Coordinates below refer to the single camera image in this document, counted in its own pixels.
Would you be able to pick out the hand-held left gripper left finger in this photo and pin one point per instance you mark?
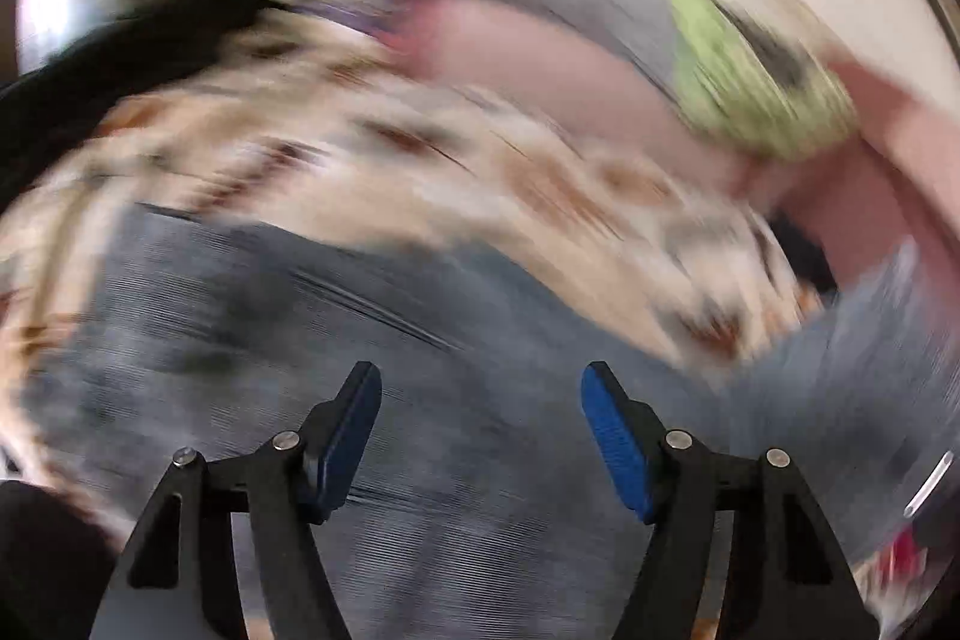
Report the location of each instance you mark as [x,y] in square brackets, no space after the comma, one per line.
[345,430]

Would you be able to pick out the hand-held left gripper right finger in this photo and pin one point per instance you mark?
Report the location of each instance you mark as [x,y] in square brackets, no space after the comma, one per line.
[619,437]

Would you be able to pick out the blue denim pants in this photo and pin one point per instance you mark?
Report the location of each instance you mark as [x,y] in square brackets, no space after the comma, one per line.
[450,385]

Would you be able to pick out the small black cloth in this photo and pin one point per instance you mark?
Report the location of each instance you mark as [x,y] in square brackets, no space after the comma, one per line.
[802,254]

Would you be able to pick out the leaf print blanket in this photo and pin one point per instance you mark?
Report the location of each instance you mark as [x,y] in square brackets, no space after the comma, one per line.
[450,160]

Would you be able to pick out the person's dark trouser leg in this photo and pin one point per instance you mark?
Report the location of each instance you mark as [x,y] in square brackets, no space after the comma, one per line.
[41,557]

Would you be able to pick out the green patterned blanket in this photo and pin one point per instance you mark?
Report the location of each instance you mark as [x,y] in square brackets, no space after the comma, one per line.
[750,93]

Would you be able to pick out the dark grey cloth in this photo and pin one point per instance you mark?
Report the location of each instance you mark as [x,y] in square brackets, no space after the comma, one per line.
[772,48]

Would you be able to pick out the black jacket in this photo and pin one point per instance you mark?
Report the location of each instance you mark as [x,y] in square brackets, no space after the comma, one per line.
[112,70]

